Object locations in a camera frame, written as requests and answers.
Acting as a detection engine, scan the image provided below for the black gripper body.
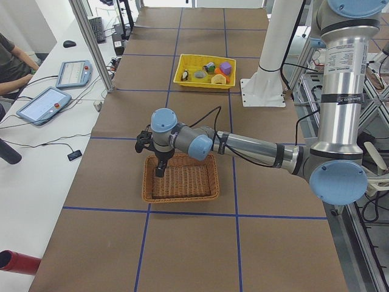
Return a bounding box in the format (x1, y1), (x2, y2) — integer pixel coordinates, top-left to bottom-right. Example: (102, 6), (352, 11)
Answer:
(153, 143), (174, 166)

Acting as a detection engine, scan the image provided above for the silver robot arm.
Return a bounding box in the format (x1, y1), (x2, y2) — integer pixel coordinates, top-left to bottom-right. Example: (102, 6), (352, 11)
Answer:
(136, 1), (387, 205)

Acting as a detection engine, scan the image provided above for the brown wicker basket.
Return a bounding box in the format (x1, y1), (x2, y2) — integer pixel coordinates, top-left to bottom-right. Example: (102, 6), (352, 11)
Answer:
(142, 153), (220, 203)

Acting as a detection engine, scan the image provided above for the yellow plastic basket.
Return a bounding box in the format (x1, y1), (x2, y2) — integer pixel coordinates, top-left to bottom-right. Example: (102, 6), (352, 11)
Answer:
(173, 54), (236, 89)

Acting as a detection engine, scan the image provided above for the panda toy figure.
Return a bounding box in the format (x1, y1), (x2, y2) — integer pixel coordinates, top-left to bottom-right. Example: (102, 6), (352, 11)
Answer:
(181, 70), (189, 82)

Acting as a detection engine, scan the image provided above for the small black phone device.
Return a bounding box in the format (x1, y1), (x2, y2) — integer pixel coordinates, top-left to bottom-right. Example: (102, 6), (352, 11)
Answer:
(67, 150), (82, 161)

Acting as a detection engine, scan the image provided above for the beige bread toy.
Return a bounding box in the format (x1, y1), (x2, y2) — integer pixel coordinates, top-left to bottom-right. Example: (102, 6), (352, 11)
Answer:
(211, 74), (227, 85)

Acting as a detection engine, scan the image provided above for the small dark labelled can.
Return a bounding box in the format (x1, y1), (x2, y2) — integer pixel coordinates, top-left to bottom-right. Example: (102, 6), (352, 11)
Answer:
(202, 62), (216, 74)

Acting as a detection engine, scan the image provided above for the purple foam cube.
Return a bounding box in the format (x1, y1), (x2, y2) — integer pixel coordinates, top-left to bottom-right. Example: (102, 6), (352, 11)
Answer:
(219, 61), (232, 75)

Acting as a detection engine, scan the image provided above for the far teach pendant tablet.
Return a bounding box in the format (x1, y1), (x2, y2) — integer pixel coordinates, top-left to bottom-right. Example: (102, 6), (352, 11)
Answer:
(55, 60), (92, 89)

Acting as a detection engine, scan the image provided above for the teach pendant tablet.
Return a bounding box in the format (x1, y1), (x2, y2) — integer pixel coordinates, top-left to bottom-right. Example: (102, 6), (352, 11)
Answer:
(55, 60), (92, 89)
(16, 87), (71, 126)

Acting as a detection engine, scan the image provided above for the near teach pendant tablet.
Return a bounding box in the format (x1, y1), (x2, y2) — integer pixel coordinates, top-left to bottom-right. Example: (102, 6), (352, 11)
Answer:
(16, 87), (71, 126)

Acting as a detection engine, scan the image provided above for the black computer mouse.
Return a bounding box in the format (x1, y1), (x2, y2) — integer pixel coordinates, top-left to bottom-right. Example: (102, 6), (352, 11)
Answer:
(63, 40), (77, 48)

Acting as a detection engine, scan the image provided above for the black keyboard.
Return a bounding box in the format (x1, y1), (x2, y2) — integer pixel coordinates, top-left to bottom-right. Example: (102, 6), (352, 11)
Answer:
(88, 17), (106, 43)

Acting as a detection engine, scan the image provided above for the black tube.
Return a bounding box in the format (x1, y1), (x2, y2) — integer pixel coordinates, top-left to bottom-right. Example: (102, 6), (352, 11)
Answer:
(0, 139), (22, 165)

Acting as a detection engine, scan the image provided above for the seated person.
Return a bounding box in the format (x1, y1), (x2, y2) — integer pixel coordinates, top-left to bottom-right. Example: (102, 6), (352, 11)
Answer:
(1, 34), (39, 100)

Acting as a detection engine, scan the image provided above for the red cylinder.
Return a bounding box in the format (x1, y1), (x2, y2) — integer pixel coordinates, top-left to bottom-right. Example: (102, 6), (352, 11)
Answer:
(1, 250), (41, 276)

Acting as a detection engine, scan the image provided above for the white chair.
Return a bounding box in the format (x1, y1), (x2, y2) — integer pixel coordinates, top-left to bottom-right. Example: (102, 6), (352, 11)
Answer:
(363, 142), (388, 198)

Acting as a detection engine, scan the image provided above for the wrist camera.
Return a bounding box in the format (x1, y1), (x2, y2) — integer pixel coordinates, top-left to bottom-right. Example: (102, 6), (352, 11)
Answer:
(135, 130), (154, 153)

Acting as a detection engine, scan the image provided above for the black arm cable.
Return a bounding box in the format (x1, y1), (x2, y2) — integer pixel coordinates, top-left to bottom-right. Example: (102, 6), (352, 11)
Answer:
(188, 105), (292, 167)

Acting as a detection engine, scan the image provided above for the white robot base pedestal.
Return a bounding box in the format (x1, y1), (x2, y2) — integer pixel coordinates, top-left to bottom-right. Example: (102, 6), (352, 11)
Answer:
(241, 0), (305, 108)

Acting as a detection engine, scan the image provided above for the aluminium frame post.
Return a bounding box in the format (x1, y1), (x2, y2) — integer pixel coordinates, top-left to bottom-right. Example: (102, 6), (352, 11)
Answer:
(69, 0), (114, 92)

